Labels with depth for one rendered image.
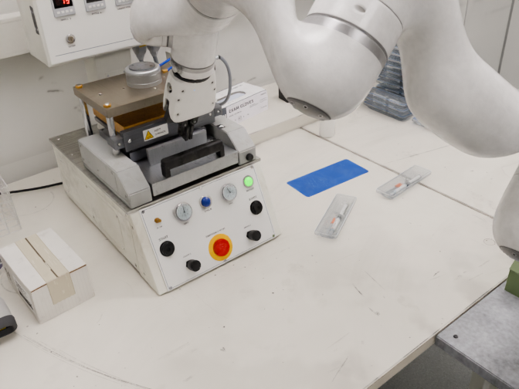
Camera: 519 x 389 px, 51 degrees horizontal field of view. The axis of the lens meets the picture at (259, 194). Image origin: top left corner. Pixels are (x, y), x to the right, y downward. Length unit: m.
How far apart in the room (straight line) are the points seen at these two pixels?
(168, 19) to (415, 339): 0.72
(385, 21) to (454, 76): 0.11
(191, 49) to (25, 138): 0.85
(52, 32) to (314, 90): 0.85
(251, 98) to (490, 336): 1.06
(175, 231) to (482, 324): 0.65
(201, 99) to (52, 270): 0.46
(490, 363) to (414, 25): 0.67
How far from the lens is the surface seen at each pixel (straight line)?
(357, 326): 1.10
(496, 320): 1.18
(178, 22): 0.86
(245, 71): 2.05
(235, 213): 1.24
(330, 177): 1.55
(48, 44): 1.32
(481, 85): 0.66
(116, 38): 1.37
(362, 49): 0.57
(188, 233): 1.19
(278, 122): 1.78
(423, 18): 0.63
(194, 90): 1.06
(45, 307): 1.19
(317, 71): 0.55
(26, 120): 1.72
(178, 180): 1.17
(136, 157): 1.23
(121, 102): 1.18
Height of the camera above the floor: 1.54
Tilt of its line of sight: 32 degrees down
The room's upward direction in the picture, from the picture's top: 3 degrees counter-clockwise
